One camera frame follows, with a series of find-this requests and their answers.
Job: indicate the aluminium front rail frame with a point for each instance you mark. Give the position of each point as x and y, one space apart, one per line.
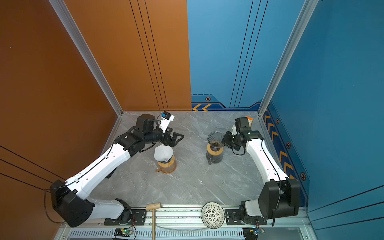
184 223

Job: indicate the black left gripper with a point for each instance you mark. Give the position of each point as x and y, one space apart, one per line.
173 142

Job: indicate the white paper coffee filter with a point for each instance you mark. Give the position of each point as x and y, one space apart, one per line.
163 154

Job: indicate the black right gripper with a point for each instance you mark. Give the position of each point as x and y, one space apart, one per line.
225 141

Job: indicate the wooden ring holder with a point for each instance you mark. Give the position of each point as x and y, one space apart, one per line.
168 164
214 151

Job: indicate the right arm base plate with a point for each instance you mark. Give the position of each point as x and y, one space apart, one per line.
239 217

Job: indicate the wooden mallet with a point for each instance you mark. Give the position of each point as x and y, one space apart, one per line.
152 208

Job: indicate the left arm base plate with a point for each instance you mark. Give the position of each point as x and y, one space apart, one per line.
137 217

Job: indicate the right green circuit board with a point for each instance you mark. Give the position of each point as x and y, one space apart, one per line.
252 233

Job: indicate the left aluminium corner post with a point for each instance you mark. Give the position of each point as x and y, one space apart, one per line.
75 34

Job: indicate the grey glass pitcher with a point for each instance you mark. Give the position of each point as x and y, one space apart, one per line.
214 159

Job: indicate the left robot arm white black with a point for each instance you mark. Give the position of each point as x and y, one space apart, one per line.
70 199

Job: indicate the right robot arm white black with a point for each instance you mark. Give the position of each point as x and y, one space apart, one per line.
280 196

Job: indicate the orange glass carafe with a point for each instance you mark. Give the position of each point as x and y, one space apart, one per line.
166 170

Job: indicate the left green circuit board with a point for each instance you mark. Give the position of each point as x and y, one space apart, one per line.
124 234

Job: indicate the white woven trivet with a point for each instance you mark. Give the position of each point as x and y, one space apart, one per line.
213 215

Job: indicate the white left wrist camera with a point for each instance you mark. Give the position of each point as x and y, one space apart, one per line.
165 120

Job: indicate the green circuit board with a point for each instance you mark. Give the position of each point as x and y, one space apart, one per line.
124 234
252 233

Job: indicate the aluminium corner post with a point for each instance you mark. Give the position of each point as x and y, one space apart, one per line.
75 34
292 43

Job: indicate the grey glass dripper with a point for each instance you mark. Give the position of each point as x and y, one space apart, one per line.
215 139

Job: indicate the right aluminium corner post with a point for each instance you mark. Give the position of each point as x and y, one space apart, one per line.
292 43

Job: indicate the coffee filter pack orange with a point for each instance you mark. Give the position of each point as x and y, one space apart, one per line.
250 120

